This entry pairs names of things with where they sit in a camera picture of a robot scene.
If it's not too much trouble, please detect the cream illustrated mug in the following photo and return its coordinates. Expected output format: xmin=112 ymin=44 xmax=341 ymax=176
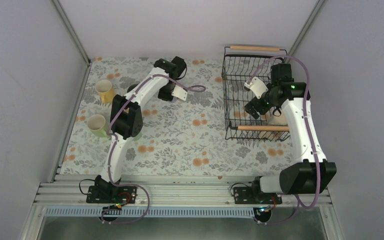
xmin=259 ymin=112 xmax=288 ymax=141

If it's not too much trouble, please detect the yellow mug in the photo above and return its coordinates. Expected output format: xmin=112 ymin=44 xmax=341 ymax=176
xmin=95 ymin=79 xmax=116 ymax=104

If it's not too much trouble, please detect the light green mug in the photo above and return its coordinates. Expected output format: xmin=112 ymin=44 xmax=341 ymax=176
xmin=86 ymin=114 xmax=109 ymax=138

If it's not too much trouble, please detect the dark green mug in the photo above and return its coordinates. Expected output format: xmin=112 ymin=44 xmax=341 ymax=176
xmin=126 ymin=84 xmax=138 ymax=93

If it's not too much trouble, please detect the green plastic tumbler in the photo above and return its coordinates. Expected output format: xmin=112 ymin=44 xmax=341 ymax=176
xmin=133 ymin=131 xmax=142 ymax=141

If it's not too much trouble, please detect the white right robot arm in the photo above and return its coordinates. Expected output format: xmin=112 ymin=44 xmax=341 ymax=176
xmin=244 ymin=63 xmax=337 ymax=204

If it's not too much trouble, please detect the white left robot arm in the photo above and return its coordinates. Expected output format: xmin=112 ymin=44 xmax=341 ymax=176
xmin=94 ymin=56 xmax=188 ymax=203

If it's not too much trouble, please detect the floral patterned table mat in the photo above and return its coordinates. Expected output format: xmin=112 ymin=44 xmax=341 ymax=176
xmin=60 ymin=57 xmax=295 ymax=176

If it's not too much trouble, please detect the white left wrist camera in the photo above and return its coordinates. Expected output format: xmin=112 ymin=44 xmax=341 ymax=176
xmin=171 ymin=85 xmax=188 ymax=101

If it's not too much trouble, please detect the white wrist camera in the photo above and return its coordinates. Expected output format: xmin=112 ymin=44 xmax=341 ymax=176
xmin=171 ymin=85 xmax=188 ymax=101
xmin=244 ymin=76 xmax=269 ymax=99

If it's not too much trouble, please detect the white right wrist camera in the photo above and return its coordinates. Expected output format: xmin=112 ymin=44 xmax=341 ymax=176
xmin=244 ymin=76 xmax=269 ymax=99

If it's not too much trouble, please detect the black wire dish rack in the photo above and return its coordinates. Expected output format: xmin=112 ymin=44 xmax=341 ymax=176
xmin=221 ymin=46 xmax=290 ymax=142

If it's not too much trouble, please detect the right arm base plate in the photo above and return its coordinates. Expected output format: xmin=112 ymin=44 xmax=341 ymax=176
xmin=231 ymin=186 xmax=283 ymax=205

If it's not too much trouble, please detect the right aluminium corner post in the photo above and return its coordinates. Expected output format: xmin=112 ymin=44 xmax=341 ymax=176
xmin=288 ymin=0 xmax=328 ymax=56

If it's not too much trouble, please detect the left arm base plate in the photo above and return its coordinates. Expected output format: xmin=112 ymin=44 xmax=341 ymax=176
xmin=86 ymin=186 xmax=137 ymax=205

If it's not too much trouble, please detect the aluminium corner frame post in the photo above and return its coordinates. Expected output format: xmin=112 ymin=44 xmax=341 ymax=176
xmin=51 ymin=0 xmax=91 ymax=66

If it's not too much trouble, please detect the aluminium rail base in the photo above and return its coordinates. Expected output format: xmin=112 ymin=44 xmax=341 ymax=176
xmin=32 ymin=168 xmax=333 ymax=208

